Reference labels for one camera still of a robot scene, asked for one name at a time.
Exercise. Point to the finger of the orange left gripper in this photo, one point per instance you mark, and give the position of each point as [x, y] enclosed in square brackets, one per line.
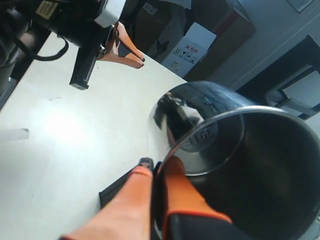
[127, 47]
[130, 59]

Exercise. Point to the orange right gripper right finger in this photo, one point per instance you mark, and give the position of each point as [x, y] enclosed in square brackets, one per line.
[181, 212]

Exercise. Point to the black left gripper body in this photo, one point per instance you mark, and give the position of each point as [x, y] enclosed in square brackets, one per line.
[85, 61]

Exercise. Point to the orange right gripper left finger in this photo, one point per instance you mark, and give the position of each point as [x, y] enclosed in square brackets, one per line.
[128, 215]

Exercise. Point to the shiny steel mug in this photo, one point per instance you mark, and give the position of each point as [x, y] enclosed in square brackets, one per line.
[258, 164]

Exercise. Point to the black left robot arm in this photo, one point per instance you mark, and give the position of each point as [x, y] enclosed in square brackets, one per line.
[53, 131]

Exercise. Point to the black metal shelf rack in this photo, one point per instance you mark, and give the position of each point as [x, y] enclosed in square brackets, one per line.
[106, 195]

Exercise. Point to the white cardboard box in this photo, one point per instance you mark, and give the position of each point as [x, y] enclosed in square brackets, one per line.
[191, 49]

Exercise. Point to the brown cardboard box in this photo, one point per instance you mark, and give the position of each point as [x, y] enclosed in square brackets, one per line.
[228, 20]

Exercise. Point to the dark table frame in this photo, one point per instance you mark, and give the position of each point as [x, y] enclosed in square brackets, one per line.
[292, 82]

